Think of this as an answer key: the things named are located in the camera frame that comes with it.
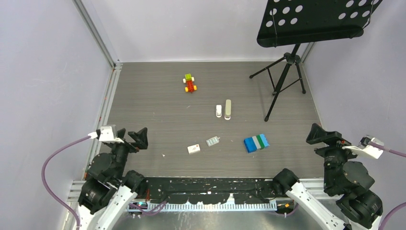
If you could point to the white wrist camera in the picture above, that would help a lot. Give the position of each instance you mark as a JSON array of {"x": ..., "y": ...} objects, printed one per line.
[
  {"x": 365, "y": 149},
  {"x": 106, "y": 134}
]

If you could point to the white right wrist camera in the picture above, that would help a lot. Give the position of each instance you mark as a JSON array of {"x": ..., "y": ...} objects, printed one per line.
[{"x": 365, "y": 149}]

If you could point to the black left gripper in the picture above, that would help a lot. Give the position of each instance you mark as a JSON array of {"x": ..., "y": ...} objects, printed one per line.
[{"x": 140, "y": 137}]

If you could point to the black music stand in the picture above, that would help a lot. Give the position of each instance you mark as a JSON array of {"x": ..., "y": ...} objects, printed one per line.
[{"x": 295, "y": 22}]

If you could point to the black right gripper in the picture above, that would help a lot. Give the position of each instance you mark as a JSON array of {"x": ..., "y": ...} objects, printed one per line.
[{"x": 317, "y": 132}]

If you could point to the white staple box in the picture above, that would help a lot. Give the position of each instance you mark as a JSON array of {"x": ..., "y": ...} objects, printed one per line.
[{"x": 193, "y": 149}]

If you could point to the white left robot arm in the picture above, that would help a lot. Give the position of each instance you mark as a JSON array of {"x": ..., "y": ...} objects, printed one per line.
[{"x": 108, "y": 190}]

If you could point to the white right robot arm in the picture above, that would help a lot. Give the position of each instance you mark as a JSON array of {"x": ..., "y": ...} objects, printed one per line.
[{"x": 343, "y": 177}]

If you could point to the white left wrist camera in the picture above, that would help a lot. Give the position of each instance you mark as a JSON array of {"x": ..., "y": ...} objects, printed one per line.
[{"x": 106, "y": 134}]

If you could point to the red green toy brick car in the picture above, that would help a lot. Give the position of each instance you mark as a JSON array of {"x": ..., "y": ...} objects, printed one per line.
[{"x": 189, "y": 82}]

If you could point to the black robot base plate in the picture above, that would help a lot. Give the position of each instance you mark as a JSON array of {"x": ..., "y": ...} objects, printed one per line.
[{"x": 209, "y": 191}]

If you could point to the blue green white brick block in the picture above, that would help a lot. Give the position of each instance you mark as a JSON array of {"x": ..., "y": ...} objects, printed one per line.
[{"x": 255, "y": 143}]

